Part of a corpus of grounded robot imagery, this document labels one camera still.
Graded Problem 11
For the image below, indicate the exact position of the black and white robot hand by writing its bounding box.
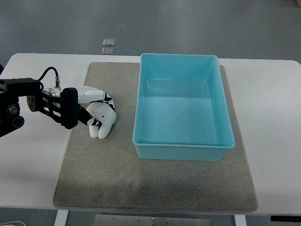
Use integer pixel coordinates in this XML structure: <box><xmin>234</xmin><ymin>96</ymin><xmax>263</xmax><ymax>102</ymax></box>
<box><xmin>37</xmin><ymin>86</ymin><xmax>115</xmax><ymax>129</ymax></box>

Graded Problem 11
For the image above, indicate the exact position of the silver metal table bracket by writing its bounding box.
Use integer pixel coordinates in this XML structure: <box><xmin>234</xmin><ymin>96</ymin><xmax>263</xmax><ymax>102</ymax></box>
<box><xmin>94</xmin><ymin>214</ymin><xmax>212</xmax><ymax>226</ymax></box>

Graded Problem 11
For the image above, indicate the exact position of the metal floor plate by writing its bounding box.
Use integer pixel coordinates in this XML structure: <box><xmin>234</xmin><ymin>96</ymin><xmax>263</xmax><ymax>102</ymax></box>
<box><xmin>102</xmin><ymin>47</ymin><xmax>115</xmax><ymax>55</ymax></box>
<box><xmin>103</xmin><ymin>38</ymin><xmax>116</xmax><ymax>46</ymax></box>

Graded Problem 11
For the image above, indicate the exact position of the lower metal floor plate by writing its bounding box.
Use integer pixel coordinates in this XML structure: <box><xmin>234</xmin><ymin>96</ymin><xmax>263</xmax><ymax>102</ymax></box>
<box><xmin>102</xmin><ymin>47</ymin><xmax>115</xmax><ymax>55</ymax></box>

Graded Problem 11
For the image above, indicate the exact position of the white table leg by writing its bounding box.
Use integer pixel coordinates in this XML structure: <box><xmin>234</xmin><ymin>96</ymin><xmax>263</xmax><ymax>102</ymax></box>
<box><xmin>54</xmin><ymin>210</ymin><xmax>69</xmax><ymax>226</ymax></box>
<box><xmin>234</xmin><ymin>215</ymin><xmax>247</xmax><ymax>226</ymax></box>

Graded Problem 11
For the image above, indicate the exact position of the black cable with connector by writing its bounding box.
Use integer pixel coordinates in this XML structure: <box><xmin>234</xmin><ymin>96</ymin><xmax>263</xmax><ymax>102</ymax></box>
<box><xmin>37</xmin><ymin>66</ymin><xmax>62</xmax><ymax>90</ymax></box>

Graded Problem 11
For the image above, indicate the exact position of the left white table leg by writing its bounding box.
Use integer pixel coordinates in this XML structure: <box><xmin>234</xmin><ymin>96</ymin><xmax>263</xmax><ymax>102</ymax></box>
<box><xmin>54</xmin><ymin>210</ymin><xmax>69</xmax><ymax>226</ymax></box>

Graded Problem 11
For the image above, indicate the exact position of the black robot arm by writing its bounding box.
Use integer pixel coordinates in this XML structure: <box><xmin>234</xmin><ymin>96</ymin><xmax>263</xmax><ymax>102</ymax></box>
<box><xmin>0</xmin><ymin>71</ymin><xmax>47</xmax><ymax>137</ymax></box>

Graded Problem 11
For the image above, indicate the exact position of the right white table leg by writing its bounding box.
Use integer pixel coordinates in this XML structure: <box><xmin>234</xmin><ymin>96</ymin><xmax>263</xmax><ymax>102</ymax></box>
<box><xmin>234</xmin><ymin>215</ymin><xmax>247</xmax><ymax>226</ymax></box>

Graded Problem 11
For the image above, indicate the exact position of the blue plastic box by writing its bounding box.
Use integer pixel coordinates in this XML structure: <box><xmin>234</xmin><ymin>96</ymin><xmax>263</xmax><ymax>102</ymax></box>
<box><xmin>133</xmin><ymin>53</ymin><xmax>236</xmax><ymax>161</ymax></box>

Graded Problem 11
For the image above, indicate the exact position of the grey felt mat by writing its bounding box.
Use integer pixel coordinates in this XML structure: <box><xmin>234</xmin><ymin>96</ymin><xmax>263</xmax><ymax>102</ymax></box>
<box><xmin>53</xmin><ymin>62</ymin><xmax>258</xmax><ymax>214</ymax></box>

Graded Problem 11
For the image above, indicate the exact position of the black table control panel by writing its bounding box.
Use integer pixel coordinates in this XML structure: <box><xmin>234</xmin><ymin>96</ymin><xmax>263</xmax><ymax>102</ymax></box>
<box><xmin>270</xmin><ymin>215</ymin><xmax>301</xmax><ymax>223</ymax></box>

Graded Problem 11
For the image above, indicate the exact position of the upper metal floor plate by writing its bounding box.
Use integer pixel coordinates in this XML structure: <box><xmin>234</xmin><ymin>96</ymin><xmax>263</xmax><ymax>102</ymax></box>
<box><xmin>103</xmin><ymin>38</ymin><xmax>116</xmax><ymax>46</ymax></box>

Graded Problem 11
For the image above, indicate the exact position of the white tooth plush toy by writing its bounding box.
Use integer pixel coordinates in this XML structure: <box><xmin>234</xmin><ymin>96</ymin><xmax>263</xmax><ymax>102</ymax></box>
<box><xmin>87</xmin><ymin>102</ymin><xmax>117</xmax><ymax>139</ymax></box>

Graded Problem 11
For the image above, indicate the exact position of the white cable on floor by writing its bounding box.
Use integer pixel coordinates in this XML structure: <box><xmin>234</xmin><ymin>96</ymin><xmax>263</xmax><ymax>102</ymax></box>
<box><xmin>0</xmin><ymin>219</ymin><xmax>25</xmax><ymax>226</ymax></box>

